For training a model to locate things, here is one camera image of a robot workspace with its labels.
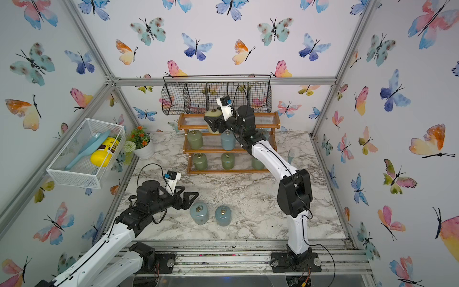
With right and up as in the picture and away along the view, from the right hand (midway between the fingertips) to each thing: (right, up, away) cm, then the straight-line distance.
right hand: (212, 109), depth 77 cm
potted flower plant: (-43, -14, +24) cm, 51 cm away
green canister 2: (-10, -23, +22) cm, 33 cm away
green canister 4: (+21, -25, +20) cm, 38 cm away
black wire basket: (-11, +13, +21) cm, 27 cm away
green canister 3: (+6, -23, +21) cm, 32 cm away
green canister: (-10, -11, +13) cm, 20 cm away
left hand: (-9, -34, +1) cm, 36 cm away
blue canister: (+5, -46, +2) cm, 46 cm away
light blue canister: (-6, -44, +2) cm, 45 cm away
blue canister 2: (+6, -12, +12) cm, 18 cm away
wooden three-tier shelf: (-4, -18, +17) cm, 25 cm away
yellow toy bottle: (-42, -20, -6) cm, 47 cm away
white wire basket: (-48, -21, -7) cm, 53 cm away
